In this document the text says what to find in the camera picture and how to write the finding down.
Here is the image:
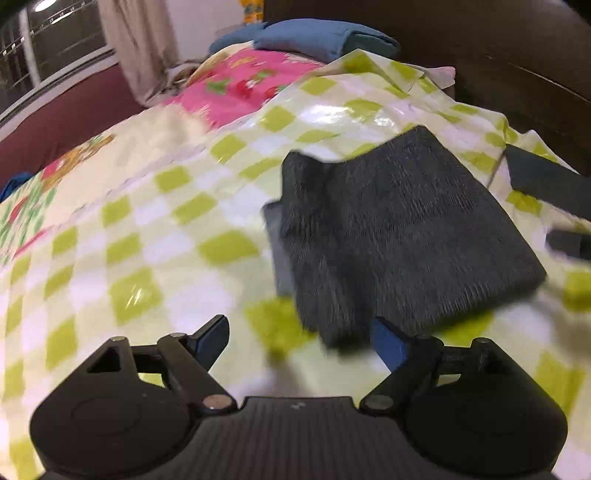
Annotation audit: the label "beige curtain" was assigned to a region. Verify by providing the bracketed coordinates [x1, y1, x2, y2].
[98, 0, 182, 108]

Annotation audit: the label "dark brown wooden headboard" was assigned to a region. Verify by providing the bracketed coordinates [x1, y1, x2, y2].
[263, 0, 591, 178]

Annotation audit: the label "yellow printed packet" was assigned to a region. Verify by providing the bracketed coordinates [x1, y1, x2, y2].
[239, 0, 267, 24]

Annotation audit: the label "window with metal grille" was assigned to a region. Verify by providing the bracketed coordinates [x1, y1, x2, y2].
[0, 0, 115, 117]

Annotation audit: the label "blue pillow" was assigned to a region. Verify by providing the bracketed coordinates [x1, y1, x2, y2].
[208, 18, 402, 64]

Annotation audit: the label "green checkered plastic sheet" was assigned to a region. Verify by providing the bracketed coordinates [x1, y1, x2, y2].
[0, 48, 591, 480]

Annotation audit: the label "dark navy folded cloth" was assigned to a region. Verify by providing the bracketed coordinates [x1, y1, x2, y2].
[505, 144, 591, 217]

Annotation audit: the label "pink floral bedsheet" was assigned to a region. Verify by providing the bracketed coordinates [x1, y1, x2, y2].
[0, 45, 326, 259]

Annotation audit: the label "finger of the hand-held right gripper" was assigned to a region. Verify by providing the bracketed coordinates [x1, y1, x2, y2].
[546, 230, 591, 260]

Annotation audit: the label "dark grey pants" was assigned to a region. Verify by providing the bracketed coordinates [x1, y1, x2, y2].
[261, 126, 549, 354]

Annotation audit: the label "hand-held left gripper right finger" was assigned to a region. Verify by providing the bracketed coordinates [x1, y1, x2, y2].
[360, 316, 513, 414]

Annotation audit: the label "blue cloth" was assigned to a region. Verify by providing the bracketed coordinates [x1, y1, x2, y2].
[0, 172, 34, 202]

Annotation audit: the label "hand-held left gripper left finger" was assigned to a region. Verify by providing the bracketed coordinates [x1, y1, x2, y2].
[85, 315, 238, 412]

